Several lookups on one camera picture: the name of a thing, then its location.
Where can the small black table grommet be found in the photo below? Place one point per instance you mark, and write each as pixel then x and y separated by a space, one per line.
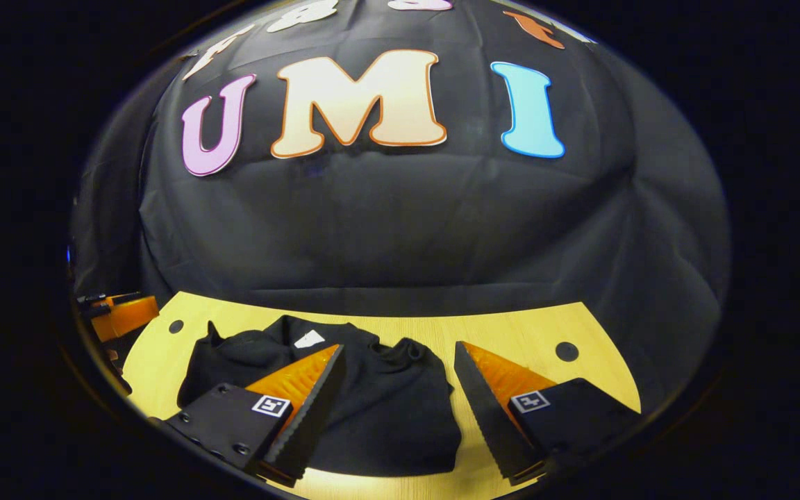
pixel 176 326

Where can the black backdrop cloth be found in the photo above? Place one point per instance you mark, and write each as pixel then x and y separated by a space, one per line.
pixel 407 222

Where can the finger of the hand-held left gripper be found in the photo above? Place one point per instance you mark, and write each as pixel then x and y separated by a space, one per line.
pixel 129 319

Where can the large black table grommet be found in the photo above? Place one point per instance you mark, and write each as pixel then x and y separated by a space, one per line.
pixel 567 351

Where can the black button shirt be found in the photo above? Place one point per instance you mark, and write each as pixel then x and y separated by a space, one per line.
pixel 386 410

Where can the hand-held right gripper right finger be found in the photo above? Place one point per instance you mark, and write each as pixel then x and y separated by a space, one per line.
pixel 487 417

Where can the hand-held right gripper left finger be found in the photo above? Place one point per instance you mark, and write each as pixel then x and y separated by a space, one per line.
pixel 306 423

